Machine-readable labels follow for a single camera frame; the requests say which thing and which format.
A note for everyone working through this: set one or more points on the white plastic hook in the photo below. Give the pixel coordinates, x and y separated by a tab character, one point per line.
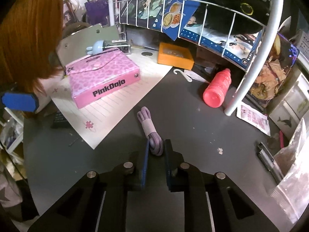
178	71

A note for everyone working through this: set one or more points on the orange plastic box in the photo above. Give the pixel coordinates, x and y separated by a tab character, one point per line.
175	56

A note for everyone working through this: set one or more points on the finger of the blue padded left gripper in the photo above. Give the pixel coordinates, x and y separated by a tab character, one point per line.
26	102

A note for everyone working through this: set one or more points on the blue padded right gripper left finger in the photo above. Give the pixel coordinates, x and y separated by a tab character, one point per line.
144	165

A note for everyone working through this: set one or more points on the blue food brochure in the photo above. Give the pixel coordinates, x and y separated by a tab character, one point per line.
173	16

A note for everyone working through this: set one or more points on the pink printed sachet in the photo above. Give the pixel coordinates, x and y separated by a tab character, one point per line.
253	117

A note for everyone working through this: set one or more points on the light blue bunny gadget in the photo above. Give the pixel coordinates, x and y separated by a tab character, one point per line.
103	45

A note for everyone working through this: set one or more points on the white wire shelf rack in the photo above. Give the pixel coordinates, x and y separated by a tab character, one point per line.
248	51

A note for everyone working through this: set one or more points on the lined paper sheet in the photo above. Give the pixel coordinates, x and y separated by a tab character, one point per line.
95	121

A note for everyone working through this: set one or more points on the black plush toy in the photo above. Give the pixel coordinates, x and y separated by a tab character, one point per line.
234	16

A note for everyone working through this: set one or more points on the pink leopard print box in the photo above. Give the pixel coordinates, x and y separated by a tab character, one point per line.
96	76

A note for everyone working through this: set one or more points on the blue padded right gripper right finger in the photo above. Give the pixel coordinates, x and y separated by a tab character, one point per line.
171	164

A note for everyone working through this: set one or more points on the white mini drawer unit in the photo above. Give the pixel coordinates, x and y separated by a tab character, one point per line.
290	104

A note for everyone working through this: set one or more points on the anime illustration book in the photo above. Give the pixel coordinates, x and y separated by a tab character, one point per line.
143	13

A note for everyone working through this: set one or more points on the red plastic bottle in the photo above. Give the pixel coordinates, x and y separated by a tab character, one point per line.
215	93

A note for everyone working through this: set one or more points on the clear zip bag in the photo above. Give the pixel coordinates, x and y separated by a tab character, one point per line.
291	194

